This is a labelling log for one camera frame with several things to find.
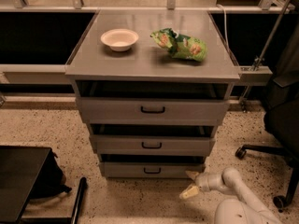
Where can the metal diagonal rod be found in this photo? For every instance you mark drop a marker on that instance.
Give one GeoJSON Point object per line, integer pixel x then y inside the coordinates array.
{"type": "Point", "coordinates": [253, 70]}

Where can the grey middle drawer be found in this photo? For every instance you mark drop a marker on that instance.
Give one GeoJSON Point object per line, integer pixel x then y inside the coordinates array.
{"type": "Point", "coordinates": [152, 145]}

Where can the grey drawer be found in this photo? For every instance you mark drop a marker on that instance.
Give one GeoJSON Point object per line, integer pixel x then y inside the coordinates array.
{"type": "Point", "coordinates": [151, 111]}
{"type": "Point", "coordinates": [149, 166]}
{"type": "Point", "coordinates": [152, 145]}

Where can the grey top drawer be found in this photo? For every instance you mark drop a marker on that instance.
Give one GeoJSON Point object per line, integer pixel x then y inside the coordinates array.
{"type": "Point", "coordinates": [151, 111]}

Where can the grey drawer cabinet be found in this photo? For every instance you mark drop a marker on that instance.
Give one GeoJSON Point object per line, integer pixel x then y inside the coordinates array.
{"type": "Point", "coordinates": [146, 71]}

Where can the white bowl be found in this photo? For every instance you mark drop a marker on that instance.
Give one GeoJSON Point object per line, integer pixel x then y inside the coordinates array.
{"type": "Point", "coordinates": [119, 40]}

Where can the grey bottom drawer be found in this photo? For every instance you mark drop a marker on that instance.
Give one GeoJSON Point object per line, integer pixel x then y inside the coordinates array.
{"type": "Point", "coordinates": [149, 166]}

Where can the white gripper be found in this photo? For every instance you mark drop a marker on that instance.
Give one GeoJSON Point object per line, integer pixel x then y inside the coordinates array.
{"type": "Point", "coordinates": [204, 183]}

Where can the black office chair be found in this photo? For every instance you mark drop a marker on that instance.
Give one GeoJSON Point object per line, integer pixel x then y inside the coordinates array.
{"type": "Point", "coordinates": [281, 103]}

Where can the green chip bag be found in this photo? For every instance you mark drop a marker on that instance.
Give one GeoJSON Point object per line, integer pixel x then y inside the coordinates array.
{"type": "Point", "coordinates": [180, 46]}

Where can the dark backpack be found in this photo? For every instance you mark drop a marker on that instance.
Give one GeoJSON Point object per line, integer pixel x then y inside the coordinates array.
{"type": "Point", "coordinates": [51, 180]}

